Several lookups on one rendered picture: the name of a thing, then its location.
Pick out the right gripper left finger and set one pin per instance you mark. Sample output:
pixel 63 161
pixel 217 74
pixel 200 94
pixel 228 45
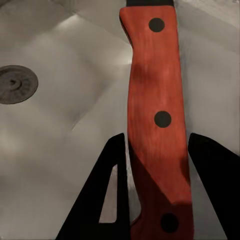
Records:
pixel 82 222

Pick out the parer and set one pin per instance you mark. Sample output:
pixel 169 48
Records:
pixel 156 127

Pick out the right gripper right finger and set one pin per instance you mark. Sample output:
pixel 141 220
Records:
pixel 219 170

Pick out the drop in sink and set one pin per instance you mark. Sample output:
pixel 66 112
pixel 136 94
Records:
pixel 78 60

